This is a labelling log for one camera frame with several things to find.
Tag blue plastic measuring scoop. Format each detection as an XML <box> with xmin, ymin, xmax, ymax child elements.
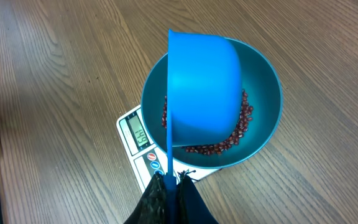
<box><xmin>164</xmin><ymin>30</ymin><xmax>242</xmax><ymax>223</ymax></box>

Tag white digital kitchen scale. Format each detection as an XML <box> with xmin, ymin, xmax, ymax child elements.
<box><xmin>116</xmin><ymin>105</ymin><xmax>220</xmax><ymax>194</ymax></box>

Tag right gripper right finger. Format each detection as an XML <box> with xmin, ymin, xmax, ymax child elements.
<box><xmin>176</xmin><ymin>170</ymin><xmax>218</xmax><ymax>224</ymax></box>

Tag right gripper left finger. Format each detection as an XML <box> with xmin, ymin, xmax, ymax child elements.
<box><xmin>124</xmin><ymin>174</ymin><xmax>166</xmax><ymax>224</ymax></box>

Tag teal blue bowl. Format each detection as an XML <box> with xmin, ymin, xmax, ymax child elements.
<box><xmin>141</xmin><ymin>39</ymin><xmax>283</xmax><ymax>169</ymax></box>

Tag red beans in bowl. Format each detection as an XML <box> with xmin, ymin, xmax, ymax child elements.
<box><xmin>161</xmin><ymin>89</ymin><xmax>255</xmax><ymax>156</ymax></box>

